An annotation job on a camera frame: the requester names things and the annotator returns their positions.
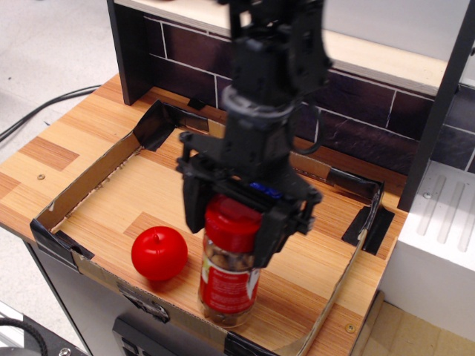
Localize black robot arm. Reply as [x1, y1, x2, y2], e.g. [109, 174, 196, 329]
[177, 1, 332, 268]

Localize black toy oven front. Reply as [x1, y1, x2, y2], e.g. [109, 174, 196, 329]
[112, 317, 223, 356]

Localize red lid basil spice bottle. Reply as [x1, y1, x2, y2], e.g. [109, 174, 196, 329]
[199, 194, 262, 328]

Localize black cables on floor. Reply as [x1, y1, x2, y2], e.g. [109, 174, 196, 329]
[0, 85, 102, 142]

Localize cardboard fence with black tape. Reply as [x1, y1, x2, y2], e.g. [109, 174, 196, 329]
[30, 101, 394, 355]

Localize blue toy grape bunch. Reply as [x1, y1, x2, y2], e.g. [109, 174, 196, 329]
[249, 182, 282, 199]

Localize white toy sink drainboard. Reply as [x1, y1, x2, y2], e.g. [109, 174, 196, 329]
[381, 162, 474, 340]

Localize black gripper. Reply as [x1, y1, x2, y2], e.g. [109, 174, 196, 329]
[177, 108, 322, 268]

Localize wooden shelf with dark posts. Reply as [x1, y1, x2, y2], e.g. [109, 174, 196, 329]
[108, 1, 474, 210]

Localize red toy apple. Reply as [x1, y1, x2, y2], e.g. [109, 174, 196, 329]
[131, 226, 188, 281]

